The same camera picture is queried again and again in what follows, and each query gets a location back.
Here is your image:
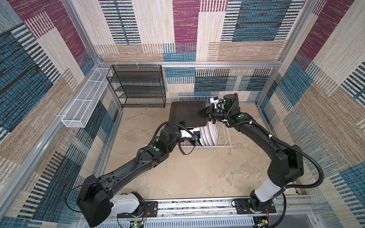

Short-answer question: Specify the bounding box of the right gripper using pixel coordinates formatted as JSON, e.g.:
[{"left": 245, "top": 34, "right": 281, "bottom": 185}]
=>
[{"left": 196, "top": 104, "right": 230, "bottom": 124}]

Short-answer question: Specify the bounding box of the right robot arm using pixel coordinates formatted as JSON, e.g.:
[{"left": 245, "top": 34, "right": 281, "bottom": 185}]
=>
[{"left": 198, "top": 94, "right": 304, "bottom": 213}]

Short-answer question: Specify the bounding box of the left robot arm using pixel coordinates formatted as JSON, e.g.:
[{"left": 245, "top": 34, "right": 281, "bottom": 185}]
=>
[{"left": 76, "top": 122, "right": 200, "bottom": 228}]

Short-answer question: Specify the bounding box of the black mesh shelf rack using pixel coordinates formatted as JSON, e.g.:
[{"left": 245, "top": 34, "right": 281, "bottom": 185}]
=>
[{"left": 106, "top": 65, "right": 166, "bottom": 108}]

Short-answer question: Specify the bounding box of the white round plate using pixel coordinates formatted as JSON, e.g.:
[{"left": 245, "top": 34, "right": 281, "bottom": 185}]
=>
[
  {"left": 200, "top": 127, "right": 207, "bottom": 147},
  {"left": 208, "top": 121, "right": 219, "bottom": 145},
  {"left": 204, "top": 125, "right": 214, "bottom": 146}
]

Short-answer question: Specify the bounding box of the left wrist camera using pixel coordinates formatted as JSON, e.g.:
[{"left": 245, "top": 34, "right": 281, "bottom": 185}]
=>
[{"left": 192, "top": 130, "right": 201, "bottom": 141}]

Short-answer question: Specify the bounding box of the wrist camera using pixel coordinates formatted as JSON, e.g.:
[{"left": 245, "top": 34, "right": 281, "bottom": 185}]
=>
[
  {"left": 210, "top": 97, "right": 224, "bottom": 108},
  {"left": 192, "top": 130, "right": 201, "bottom": 141}
]

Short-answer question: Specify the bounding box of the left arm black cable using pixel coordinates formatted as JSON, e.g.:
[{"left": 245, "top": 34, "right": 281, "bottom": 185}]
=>
[{"left": 65, "top": 121, "right": 197, "bottom": 213}]

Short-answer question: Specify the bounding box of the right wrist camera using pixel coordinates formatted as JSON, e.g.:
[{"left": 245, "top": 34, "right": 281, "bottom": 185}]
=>
[{"left": 210, "top": 97, "right": 224, "bottom": 108}]

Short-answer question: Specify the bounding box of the white wire dish rack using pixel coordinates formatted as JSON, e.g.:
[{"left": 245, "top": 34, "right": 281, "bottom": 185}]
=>
[{"left": 178, "top": 95, "right": 232, "bottom": 148}]

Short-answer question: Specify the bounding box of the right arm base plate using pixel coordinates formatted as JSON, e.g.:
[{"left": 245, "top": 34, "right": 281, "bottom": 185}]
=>
[{"left": 231, "top": 198, "right": 277, "bottom": 214}]

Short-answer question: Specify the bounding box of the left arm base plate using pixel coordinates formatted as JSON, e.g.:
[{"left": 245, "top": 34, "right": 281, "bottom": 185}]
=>
[{"left": 117, "top": 201, "right": 158, "bottom": 219}]

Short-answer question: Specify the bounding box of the white wire wall basket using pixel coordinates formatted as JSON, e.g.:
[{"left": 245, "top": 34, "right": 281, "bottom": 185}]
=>
[{"left": 62, "top": 67, "right": 109, "bottom": 128}]

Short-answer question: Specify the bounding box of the aluminium mounting rail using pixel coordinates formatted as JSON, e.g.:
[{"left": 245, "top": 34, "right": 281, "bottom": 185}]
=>
[{"left": 71, "top": 196, "right": 323, "bottom": 228}]

